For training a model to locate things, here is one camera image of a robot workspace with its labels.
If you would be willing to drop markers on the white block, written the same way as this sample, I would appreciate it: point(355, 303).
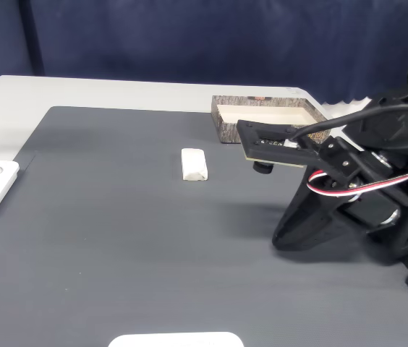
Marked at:
point(194, 164)

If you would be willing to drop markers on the bark-patterned cardboard box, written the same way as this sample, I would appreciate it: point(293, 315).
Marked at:
point(262, 112)

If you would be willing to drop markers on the white rounded flat object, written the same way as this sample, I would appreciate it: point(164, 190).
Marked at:
point(175, 341)

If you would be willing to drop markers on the grey table mat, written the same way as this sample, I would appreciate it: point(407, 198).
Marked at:
point(117, 235)

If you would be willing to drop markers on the dark blue curtain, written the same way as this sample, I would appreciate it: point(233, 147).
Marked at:
point(1, 36)
point(189, 36)

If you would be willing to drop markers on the black camera board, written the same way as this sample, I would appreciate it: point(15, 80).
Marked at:
point(272, 153)

